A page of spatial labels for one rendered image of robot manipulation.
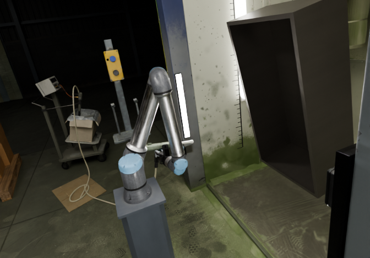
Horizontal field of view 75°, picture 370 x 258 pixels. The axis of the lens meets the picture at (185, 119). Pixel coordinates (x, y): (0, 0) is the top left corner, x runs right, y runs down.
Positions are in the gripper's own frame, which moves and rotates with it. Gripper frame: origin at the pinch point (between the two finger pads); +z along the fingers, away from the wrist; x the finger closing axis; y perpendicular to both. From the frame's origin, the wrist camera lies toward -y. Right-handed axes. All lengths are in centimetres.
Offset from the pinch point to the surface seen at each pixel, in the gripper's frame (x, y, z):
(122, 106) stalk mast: -13, -26, 49
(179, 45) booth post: 26, -86, 19
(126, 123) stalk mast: -8.2, -8.7, 47.4
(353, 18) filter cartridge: 155, -124, -59
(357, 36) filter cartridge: 162, -110, -63
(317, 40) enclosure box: 33, -94, -96
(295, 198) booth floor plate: 109, 39, -70
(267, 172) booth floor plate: 127, 38, -25
